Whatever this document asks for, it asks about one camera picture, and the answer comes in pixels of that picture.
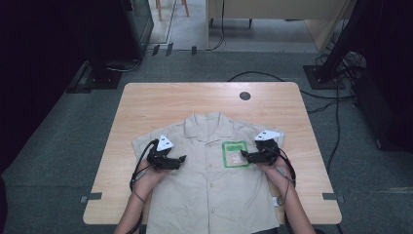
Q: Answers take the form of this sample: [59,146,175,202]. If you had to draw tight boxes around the left hand-held gripper cable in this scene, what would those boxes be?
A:
[129,138,160,234]

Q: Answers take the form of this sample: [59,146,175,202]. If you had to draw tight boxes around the person's right hand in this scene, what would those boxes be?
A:
[259,158,294,193]

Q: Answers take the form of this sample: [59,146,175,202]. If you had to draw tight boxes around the grey tape mark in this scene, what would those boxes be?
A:
[321,192,346,204]
[80,192,103,205]

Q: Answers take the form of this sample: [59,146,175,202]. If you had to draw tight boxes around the right hand-held gripper cable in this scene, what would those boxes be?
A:
[271,146,298,234]

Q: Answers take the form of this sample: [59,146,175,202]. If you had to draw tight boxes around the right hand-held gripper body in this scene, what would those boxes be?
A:
[253,130,283,166]

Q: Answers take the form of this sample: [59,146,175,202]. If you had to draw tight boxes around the black equipment box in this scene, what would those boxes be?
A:
[352,69,413,153]

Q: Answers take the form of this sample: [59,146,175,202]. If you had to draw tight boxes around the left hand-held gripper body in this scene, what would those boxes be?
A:
[146,135,178,172]

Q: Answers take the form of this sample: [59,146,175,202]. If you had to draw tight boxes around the hand-held gripper cable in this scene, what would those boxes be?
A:
[129,138,160,234]
[271,146,298,234]

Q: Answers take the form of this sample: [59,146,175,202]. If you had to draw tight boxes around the beige short-sleeved shirt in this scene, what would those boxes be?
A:
[131,111,286,234]

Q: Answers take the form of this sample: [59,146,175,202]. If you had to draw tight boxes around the black hanging cable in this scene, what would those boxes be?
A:
[206,0,226,52]

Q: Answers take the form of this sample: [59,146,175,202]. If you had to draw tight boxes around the thin black floor cable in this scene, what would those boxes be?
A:
[306,98,339,115]

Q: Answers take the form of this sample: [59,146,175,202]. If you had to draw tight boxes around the glass-front cabinet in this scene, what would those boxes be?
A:
[120,0,156,60]

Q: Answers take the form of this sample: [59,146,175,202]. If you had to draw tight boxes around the tangle of black cables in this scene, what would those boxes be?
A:
[314,50,368,86]

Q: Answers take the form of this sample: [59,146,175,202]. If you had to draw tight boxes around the black stand pole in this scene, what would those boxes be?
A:
[319,0,371,82]

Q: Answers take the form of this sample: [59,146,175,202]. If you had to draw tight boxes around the person's left hand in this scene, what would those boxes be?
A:
[134,167,170,200]

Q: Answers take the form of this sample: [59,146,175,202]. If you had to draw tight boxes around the black stand base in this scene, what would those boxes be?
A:
[66,59,124,96]

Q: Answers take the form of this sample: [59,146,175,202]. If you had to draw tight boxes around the white floor cable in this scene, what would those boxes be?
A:
[106,48,155,73]

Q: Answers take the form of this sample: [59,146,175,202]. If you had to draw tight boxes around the long black floor cable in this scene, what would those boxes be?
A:
[227,70,357,100]

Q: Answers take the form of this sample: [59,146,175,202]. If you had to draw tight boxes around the black stand base plate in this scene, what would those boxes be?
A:
[302,63,347,91]

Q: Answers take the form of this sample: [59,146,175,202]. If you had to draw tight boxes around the wooden stool legs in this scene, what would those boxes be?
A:
[155,0,191,21]

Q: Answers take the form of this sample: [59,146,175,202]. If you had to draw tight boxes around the light wooden cabinet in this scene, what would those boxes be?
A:
[205,0,359,53]

